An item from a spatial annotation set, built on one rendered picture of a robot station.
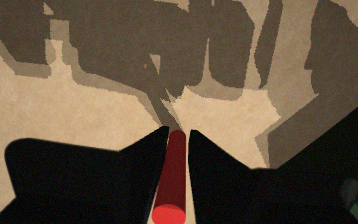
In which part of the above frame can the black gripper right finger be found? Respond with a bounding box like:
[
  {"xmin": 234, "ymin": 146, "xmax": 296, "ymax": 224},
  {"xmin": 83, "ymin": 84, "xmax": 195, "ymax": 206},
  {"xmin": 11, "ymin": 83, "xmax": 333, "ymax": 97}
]
[{"xmin": 188, "ymin": 129, "xmax": 358, "ymax": 224}]

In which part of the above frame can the red peg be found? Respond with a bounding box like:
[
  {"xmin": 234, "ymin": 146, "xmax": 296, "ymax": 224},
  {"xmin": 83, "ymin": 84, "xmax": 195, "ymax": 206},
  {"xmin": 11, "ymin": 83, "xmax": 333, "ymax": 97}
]
[{"xmin": 151, "ymin": 130, "xmax": 186, "ymax": 224}]

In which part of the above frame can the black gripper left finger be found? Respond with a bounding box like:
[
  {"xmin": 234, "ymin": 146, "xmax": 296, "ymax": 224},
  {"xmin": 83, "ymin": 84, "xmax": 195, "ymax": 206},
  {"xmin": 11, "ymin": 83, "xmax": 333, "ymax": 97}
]
[{"xmin": 4, "ymin": 126, "xmax": 169, "ymax": 224}]

